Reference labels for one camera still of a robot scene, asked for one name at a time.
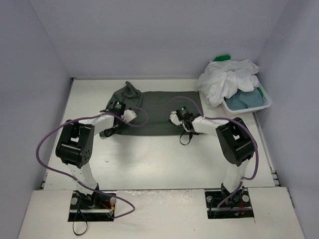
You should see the dark grey t-shirt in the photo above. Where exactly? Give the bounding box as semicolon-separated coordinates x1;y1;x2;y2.
99;81;202;138

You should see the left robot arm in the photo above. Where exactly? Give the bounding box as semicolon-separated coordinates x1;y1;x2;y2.
55;101;137;209

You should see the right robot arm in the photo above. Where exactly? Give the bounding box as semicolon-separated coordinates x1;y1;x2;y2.
169;107;255;205

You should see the white t-shirt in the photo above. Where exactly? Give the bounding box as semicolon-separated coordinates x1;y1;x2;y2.
196;59;260;107

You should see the light blue t-shirt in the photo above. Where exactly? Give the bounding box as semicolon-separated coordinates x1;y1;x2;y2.
224;88;263;111

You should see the green t-shirt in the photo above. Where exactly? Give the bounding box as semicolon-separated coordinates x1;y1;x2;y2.
210;55;260;102

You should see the white plastic laundry basket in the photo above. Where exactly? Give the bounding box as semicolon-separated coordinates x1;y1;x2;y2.
221;86;272;117

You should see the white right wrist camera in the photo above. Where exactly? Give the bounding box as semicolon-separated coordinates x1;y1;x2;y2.
168;111;182;126

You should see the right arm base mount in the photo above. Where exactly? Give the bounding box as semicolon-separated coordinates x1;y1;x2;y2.
205;188;254;220

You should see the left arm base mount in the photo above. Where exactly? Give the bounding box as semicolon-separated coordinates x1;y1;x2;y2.
68;191;117;222

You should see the black loop cable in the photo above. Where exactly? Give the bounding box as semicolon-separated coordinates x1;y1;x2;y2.
72;209;89;236

